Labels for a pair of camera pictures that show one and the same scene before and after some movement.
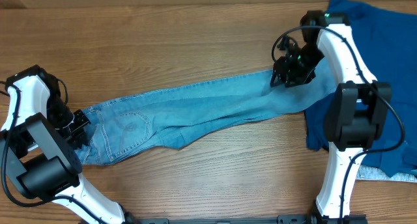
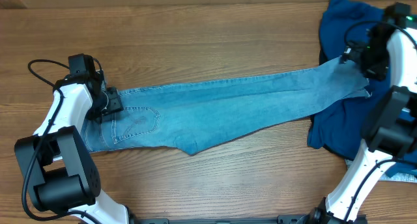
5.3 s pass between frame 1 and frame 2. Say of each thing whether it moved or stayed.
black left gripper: moved
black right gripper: moved
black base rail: stayed
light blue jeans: moved
